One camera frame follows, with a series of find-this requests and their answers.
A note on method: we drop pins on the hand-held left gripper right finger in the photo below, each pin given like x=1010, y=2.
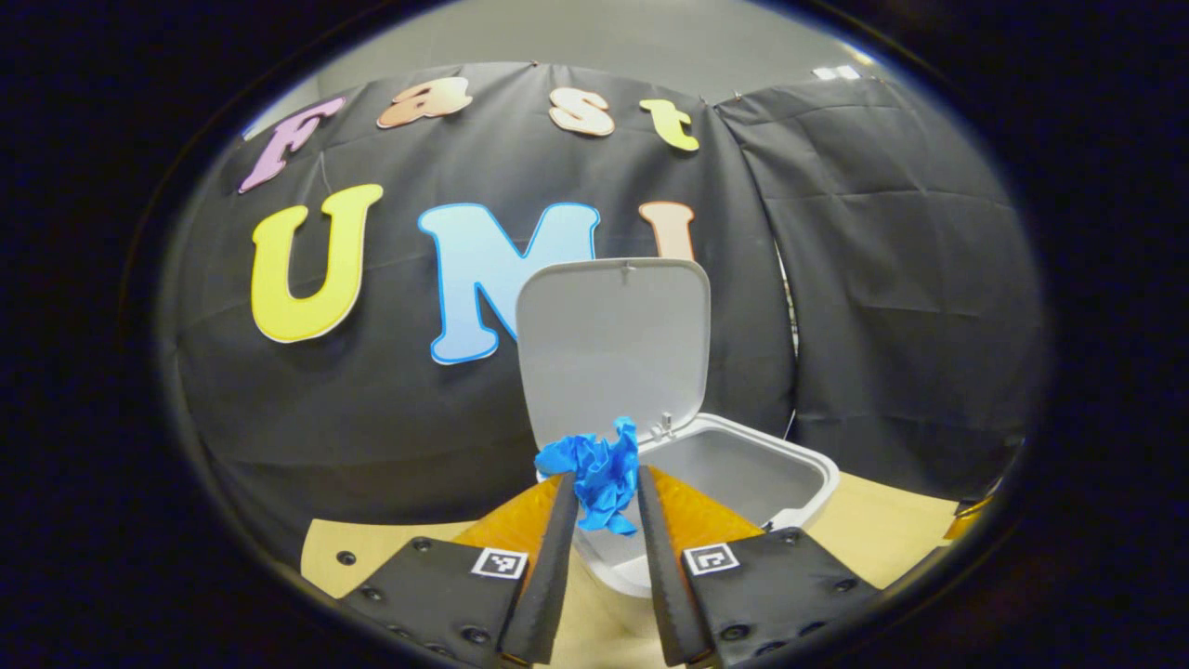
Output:
x=664, y=576

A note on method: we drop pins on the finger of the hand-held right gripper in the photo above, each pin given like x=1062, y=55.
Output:
x=969, y=520

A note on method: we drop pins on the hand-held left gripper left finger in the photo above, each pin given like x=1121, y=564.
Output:
x=553, y=576

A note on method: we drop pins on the blue paper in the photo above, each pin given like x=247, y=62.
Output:
x=599, y=474

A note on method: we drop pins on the white desktop garbage bin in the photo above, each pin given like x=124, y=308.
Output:
x=613, y=344

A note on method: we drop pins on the wooden desktop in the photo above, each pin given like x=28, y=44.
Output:
x=882, y=539

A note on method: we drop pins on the black backdrop cloth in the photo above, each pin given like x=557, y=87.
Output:
x=882, y=279

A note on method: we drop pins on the small ceiling light panel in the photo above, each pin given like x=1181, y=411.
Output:
x=836, y=72

